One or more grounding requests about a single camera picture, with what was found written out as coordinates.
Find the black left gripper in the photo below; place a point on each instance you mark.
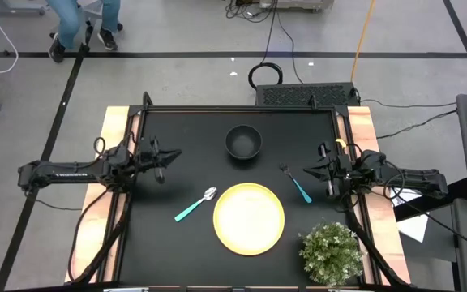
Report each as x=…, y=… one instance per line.
x=148, y=160

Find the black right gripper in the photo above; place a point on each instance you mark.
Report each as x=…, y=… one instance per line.
x=341, y=168

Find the black bowl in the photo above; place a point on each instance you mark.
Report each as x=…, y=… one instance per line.
x=243, y=142

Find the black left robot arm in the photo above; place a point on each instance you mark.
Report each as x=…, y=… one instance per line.
x=67, y=174

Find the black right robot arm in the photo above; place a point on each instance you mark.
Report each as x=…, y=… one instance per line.
x=416, y=178

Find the yellow round plate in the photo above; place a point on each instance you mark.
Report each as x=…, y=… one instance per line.
x=249, y=219

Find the yellow tag on gripper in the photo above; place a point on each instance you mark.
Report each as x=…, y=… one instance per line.
x=341, y=142

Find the black perforated computer case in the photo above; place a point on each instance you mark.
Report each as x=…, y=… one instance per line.
x=298, y=95

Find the green potted plant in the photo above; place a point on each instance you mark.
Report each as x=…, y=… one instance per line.
x=331, y=253

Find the white paper sheet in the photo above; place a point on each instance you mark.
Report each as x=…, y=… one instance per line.
x=414, y=227

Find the white device housing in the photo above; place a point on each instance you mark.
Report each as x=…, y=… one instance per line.
x=298, y=4

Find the grey office chair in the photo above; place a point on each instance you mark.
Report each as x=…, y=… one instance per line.
x=91, y=8

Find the person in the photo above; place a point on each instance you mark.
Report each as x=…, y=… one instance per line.
x=69, y=20

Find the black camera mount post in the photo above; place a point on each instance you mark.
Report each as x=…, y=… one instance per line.
x=312, y=101
x=147, y=99

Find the black table frame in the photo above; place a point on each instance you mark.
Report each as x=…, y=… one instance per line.
x=237, y=108

